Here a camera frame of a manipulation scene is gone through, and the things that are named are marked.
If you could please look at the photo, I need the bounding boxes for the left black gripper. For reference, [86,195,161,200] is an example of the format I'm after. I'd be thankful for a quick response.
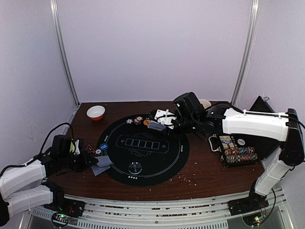
[59,149,98,172]

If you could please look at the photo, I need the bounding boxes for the blue patterned card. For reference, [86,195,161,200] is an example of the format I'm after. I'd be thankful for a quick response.
[96,156,113,167]
[91,165,111,177]

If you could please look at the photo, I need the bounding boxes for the grey card deck box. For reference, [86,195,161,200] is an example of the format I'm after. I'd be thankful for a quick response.
[147,121,166,132]

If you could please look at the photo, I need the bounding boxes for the blue small blind button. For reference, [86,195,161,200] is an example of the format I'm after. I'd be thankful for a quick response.
[99,143,109,151]

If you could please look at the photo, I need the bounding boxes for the cream ceramic mug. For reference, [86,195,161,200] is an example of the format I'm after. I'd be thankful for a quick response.
[199,99,212,109]

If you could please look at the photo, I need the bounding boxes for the red poker chip stack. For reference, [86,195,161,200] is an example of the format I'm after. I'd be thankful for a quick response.
[133,116,143,125]

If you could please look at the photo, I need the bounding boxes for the white blue poker chip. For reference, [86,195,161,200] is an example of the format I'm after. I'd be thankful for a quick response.
[126,119,133,124]

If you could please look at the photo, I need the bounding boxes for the orange big blind button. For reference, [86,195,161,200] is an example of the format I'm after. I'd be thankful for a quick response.
[143,119,151,126]

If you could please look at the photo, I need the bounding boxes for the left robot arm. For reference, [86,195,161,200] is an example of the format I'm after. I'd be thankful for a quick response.
[0,150,98,226]

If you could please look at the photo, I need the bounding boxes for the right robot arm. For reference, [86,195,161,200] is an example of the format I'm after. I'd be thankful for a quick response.
[162,92,305,212]

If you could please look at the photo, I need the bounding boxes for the red black triangle token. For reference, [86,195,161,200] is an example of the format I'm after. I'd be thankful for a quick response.
[86,145,95,153]

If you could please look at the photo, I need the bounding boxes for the round black poker mat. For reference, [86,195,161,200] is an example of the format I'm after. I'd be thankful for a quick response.
[96,114,190,186]

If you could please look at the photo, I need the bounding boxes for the orange white bowl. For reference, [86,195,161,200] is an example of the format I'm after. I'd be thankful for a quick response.
[86,105,105,121]

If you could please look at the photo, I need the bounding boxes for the black poker chip case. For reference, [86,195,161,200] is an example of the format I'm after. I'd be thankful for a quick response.
[208,95,278,168]

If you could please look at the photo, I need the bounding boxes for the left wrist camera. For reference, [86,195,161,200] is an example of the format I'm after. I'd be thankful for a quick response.
[69,138,84,155]

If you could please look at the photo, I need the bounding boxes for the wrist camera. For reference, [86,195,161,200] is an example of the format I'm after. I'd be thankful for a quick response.
[149,109,177,126]
[69,138,84,155]

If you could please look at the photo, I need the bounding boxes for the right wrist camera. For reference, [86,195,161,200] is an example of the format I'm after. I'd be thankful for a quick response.
[149,109,177,126]

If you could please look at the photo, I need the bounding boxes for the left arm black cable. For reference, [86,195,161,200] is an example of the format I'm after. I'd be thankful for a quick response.
[39,122,75,156]

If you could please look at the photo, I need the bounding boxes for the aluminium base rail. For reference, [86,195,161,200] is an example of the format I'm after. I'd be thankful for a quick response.
[19,187,295,229]

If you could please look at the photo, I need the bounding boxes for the right aluminium frame post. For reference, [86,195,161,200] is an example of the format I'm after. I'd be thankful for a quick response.
[231,0,261,106]

